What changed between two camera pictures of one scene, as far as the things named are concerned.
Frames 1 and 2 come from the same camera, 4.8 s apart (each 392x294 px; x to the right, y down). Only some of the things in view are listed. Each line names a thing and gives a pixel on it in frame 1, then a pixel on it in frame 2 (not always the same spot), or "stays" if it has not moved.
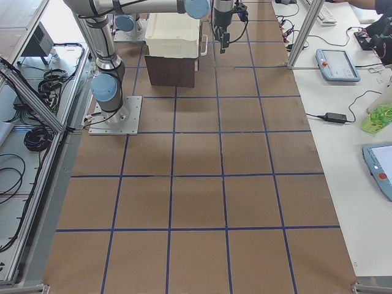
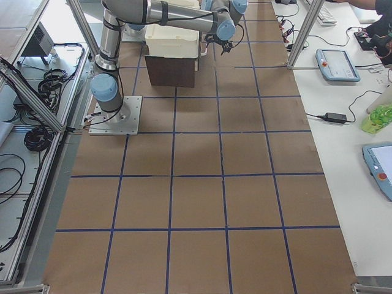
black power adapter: [336, 117] stays
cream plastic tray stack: [173, 35] stays
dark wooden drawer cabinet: [174, 71] stays
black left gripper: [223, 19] to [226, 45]
